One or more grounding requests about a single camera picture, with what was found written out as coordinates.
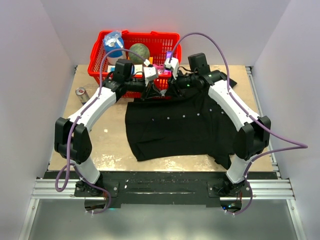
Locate purple package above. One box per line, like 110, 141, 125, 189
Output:
165, 51, 175, 59

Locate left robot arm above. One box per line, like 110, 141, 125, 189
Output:
54, 59, 158, 196

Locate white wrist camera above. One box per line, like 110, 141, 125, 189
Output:
164, 57, 180, 79
143, 59, 159, 82

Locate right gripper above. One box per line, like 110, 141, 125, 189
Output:
165, 68, 198, 98

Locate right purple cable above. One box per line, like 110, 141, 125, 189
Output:
171, 31, 309, 216

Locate aluminium frame rail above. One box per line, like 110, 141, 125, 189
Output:
29, 177, 296, 201

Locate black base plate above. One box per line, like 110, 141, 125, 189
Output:
43, 170, 278, 209

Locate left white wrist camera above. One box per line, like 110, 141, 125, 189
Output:
143, 59, 159, 82

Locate red plastic basket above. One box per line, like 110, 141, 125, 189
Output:
87, 30, 182, 98

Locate white blue box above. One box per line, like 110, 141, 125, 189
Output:
107, 64, 143, 75

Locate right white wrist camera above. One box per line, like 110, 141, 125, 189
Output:
164, 57, 180, 79

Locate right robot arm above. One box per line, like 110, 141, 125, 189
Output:
164, 53, 271, 197

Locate silver blue drink can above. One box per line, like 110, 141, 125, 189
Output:
75, 87, 90, 105

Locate blue white wrapped roll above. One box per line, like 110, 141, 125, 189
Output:
102, 30, 127, 65

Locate black button shirt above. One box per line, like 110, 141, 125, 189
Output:
125, 88, 237, 169

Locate pink toy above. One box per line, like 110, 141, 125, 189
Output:
153, 64, 166, 75

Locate grey green ball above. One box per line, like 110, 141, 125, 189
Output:
128, 43, 150, 65

